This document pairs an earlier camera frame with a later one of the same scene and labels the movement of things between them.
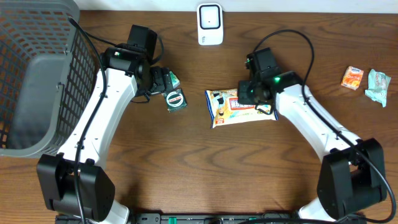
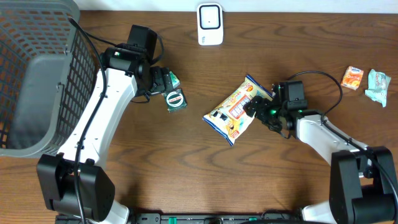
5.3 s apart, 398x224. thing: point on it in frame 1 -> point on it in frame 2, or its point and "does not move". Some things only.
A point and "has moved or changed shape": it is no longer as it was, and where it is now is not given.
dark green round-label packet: (175, 100) does not move
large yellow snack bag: (224, 110) has moved or changed shape
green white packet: (175, 81) does not move
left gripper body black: (168, 82) does not move
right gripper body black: (246, 93) -> (268, 112)
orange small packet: (352, 78) does not move
